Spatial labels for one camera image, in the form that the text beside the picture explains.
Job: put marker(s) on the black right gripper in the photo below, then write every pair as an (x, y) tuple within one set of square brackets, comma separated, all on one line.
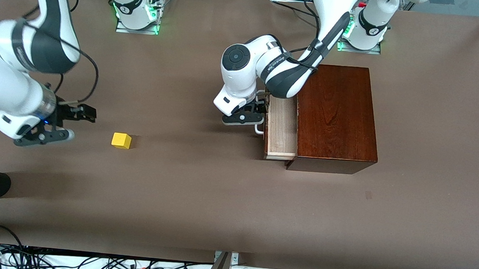
[(65, 112)]

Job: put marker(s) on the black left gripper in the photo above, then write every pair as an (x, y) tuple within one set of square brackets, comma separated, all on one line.
[(256, 106)]

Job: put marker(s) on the yellow wooden block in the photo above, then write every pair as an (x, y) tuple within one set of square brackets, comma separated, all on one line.
[(121, 140)]

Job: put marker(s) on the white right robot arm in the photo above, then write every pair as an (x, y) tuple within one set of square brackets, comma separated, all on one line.
[(7, 84)]

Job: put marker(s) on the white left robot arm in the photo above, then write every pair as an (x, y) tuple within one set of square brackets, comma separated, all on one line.
[(243, 75)]

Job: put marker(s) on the dark brown wooden cabinet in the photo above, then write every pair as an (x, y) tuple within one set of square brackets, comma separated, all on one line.
[(337, 116)]

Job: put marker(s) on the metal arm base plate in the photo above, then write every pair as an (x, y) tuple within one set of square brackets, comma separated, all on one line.
[(122, 27), (376, 52)]

